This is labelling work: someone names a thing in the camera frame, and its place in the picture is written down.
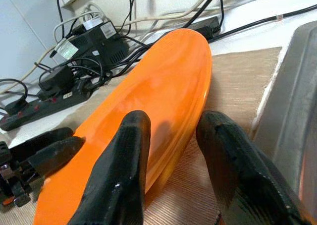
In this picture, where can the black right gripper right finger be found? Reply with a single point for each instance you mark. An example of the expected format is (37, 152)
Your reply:
(237, 165)

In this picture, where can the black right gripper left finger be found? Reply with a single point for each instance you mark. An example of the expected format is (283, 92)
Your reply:
(119, 175)

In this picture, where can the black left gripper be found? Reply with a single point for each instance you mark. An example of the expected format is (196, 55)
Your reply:
(15, 180)

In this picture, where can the orange plastic plate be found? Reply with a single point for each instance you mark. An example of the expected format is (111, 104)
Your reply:
(161, 91)

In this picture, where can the black power strip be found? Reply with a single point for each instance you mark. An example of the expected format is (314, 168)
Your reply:
(42, 108)

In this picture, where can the black plug adapter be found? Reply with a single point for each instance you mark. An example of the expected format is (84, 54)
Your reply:
(57, 78)

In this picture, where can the beige woven placemat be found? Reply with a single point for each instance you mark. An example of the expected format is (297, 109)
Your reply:
(237, 91)

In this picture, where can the stainless steel sink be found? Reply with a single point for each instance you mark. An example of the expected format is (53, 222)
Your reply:
(294, 111)

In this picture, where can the black power supply box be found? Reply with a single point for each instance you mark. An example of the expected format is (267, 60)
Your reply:
(104, 46)

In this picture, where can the black power adapter brick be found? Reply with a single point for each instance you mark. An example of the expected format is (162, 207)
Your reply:
(208, 26)

